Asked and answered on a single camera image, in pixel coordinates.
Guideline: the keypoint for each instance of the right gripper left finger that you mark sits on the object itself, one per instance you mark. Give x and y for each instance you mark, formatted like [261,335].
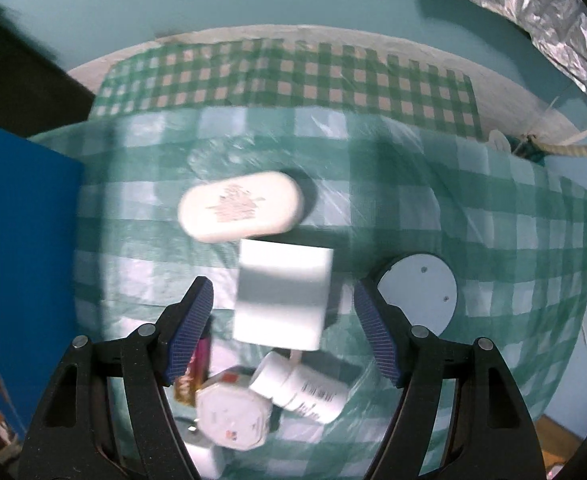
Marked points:
[181,326]

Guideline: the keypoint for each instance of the pink yellow lighter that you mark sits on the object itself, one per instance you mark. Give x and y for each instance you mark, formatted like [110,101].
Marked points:
[196,373]

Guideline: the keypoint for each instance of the white square box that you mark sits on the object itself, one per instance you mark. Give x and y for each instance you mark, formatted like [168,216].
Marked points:
[282,294]

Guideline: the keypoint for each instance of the green beige checkered cloth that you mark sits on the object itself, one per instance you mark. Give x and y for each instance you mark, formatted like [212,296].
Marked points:
[291,73]

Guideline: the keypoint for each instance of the white pill bottle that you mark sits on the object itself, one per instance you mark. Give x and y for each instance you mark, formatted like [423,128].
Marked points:
[299,389]

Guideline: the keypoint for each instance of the white octagonal box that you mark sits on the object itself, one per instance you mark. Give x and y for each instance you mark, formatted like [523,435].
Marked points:
[232,415]

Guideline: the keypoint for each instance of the black hanging garment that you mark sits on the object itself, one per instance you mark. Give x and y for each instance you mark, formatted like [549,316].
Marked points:
[35,94]

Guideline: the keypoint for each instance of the blue cardboard box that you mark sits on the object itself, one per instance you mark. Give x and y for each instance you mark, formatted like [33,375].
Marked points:
[38,202]

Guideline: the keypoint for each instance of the teal checkered plastic tablecloth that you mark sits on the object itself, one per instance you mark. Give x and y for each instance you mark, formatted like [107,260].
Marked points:
[513,233]

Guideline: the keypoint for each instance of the white oval case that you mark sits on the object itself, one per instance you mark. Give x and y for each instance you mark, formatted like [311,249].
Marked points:
[265,203]

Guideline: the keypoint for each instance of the small silver square box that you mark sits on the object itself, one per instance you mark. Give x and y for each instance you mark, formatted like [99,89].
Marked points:
[209,459]

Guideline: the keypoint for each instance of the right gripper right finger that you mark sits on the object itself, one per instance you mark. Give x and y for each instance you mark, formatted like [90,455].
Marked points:
[387,331]

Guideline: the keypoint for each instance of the round grey white disc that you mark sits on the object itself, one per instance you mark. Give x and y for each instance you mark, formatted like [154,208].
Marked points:
[423,287]

